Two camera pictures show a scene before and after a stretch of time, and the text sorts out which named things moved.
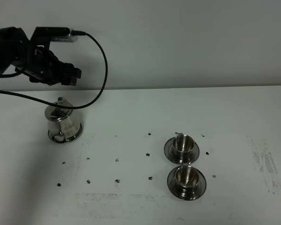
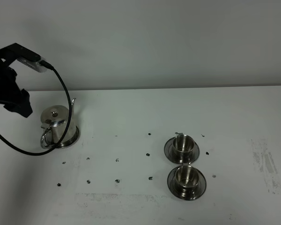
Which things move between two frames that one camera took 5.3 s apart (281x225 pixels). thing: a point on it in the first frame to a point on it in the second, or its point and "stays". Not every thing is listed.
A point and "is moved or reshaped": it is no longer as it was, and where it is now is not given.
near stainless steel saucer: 175,191 stays
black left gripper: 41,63 to 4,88
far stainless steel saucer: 172,156 stays
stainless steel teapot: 62,128 is moved or reshaped
